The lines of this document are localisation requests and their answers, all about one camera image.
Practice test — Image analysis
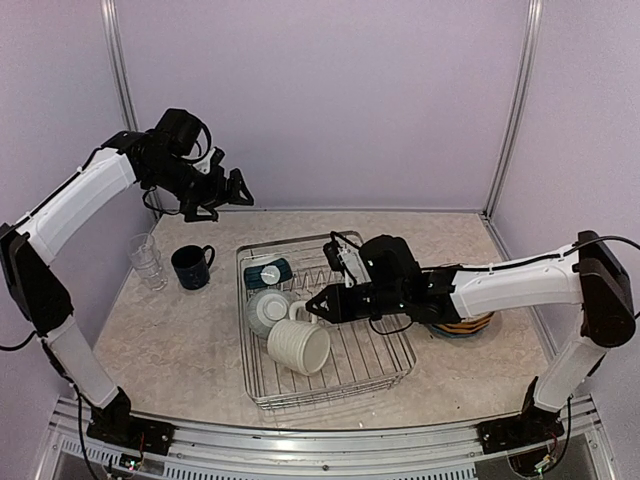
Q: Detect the aluminium corner post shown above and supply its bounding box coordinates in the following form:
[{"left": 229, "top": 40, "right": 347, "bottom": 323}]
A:
[
  {"left": 100, "top": 0, "right": 138, "bottom": 130},
  {"left": 483, "top": 0, "right": 544, "bottom": 221}
]

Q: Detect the aluminium front rail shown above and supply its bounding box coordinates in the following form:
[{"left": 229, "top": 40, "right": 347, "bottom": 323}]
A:
[{"left": 32, "top": 397, "right": 615, "bottom": 479}]

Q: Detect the dark blue mug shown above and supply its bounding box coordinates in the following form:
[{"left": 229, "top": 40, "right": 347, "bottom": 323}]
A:
[{"left": 170, "top": 245, "right": 215, "bottom": 291}]

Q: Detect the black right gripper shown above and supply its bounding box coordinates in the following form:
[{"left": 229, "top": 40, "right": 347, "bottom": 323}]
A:
[{"left": 305, "top": 283, "right": 406, "bottom": 324}]

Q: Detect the right aluminium corner post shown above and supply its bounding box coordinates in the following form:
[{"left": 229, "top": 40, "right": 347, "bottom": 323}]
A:
[{"left": 483, "top": 0, "right": 544, "bottom": 221}]

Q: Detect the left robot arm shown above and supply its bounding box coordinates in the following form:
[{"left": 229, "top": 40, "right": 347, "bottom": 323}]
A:
[{"left": 1, "top": 130, "right": 254, "bottom": 445}]

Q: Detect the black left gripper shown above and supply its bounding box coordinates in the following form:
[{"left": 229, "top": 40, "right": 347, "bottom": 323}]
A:
[{"left": 146, "top": 154, "right": 255, "bottom": 222}]

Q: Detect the grey striped ceramic bowl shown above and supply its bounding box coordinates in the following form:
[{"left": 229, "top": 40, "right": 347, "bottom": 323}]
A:
[{"left": 245, "top": 289, "right": 299, "bottom": 339}]

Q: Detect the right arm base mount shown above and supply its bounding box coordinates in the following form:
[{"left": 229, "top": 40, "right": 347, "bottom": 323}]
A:
[{"left": 476, "top": 377, "right": 565, "bottom": 454}]

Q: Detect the white ceramic mug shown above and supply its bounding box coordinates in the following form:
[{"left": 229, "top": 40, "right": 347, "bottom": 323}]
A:
[{"left": 267, "top": 300, "right": 331, "bottom": 376}]

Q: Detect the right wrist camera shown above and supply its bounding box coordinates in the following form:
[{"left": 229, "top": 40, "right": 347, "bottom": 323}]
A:
[{"left": 358, "top": 234, "right": 421, "bottom": 286}]

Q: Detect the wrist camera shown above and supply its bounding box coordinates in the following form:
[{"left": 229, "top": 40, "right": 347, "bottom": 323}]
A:
[
  {"left": 358, "top": 234, "right": 421, "bottom": 286},
  {"left": 155, "top": 108, "right": 211, "bottom": 162}
]

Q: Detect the blue polka dot plate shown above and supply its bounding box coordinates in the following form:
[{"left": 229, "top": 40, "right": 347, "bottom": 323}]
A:
[{"left": 430, "top": 328, "right": 484, "bottom": 340}]

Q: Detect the metal wire dish rack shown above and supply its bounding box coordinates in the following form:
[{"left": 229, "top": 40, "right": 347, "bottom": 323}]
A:
[{"left": 236, "top": 234, "right": 416, "bottom": 410}]

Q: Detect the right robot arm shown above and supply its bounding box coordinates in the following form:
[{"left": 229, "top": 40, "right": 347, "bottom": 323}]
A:
[{"left": 306, "top": 230, "right": 639, "bottom": 444}]

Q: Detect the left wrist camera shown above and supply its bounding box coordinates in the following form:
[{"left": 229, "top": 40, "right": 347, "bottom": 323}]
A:
[{"left": 155, "top": 108, "right": 211, "bottom": 162}]

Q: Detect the cream bird pattern plate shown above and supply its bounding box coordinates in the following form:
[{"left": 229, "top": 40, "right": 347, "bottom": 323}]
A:
[{"left": 462, "top": 311, "right": 495, "bottom": 323}]

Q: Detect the clear glass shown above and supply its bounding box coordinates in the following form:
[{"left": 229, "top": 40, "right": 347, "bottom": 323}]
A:
[
  {"left": 133, "top": 257, "right": 168, "bottom": 291},
  {"left": 127, "top": 233, "right": 158, "bottom": 270}
]

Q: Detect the left aluminium corner post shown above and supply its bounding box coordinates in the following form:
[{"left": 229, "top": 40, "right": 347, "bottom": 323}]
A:
[{"left": 100, "top": 0, "right": 138, "bottom": 130}]

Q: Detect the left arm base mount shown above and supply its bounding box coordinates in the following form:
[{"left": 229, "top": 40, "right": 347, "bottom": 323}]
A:
[{"left": 87, "top": 389, "right": 175, "bottom": 456}]

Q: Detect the yellow polka dot plate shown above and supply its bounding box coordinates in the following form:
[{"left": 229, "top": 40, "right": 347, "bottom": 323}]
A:
[{"left": 432, "top": 320, "right": 491, "bottom": 333}]

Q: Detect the teal white ceramic bowl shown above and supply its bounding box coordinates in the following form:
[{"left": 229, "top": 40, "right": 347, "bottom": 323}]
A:
[{"left": 243, "top": 256, "right": 293, "bottom": 289}]

